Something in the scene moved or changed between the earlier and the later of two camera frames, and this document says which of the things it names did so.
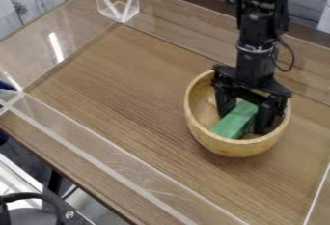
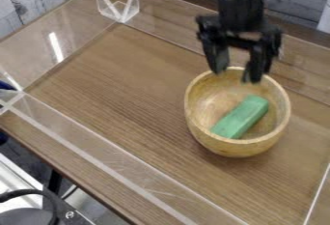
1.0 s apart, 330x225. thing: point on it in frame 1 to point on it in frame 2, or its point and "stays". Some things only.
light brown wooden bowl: x=201 y=114 stays
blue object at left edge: x=7 y=86 stays
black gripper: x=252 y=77 to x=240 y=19
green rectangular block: x=236 y=121 stays
